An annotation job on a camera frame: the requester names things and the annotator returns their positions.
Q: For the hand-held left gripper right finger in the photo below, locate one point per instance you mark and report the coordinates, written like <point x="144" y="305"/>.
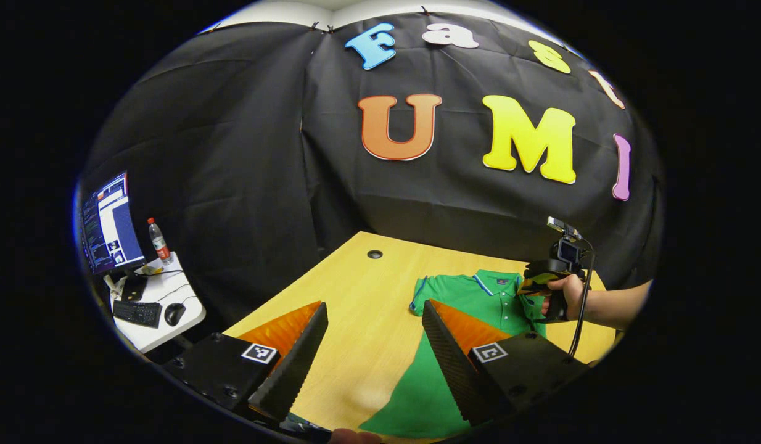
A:
<point x="454" y="364"/>

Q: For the clear water bottle red label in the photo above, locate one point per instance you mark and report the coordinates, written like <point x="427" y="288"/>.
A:
<point x="159" y="243"/>

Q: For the black backdrop cloth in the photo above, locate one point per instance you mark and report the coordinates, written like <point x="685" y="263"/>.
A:
<point x="263" y="154"/>

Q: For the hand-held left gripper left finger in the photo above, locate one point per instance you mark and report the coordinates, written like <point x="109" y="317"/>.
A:
<point x="294" y="364"/>

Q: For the black computer mouse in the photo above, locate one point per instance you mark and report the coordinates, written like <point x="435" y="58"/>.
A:
<point x="174" y="314"/>

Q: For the small black device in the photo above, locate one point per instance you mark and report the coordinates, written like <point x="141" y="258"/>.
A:
<point x="134" y="288"/>

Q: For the black keyboard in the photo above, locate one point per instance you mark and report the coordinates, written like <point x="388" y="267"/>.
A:
<point x="137" y="313"/>

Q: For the computer monitor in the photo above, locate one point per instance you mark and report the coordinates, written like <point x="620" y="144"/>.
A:
<point x="109" y="225"/>

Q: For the green T-shirt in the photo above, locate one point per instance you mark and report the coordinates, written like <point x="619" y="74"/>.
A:
<point x="460" y="290"/>

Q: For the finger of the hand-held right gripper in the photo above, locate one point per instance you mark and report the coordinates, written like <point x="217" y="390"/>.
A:
<point x="534" y="286"/>

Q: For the white side table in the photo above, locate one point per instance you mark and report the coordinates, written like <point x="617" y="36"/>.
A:
<point x="189" y="311"/>

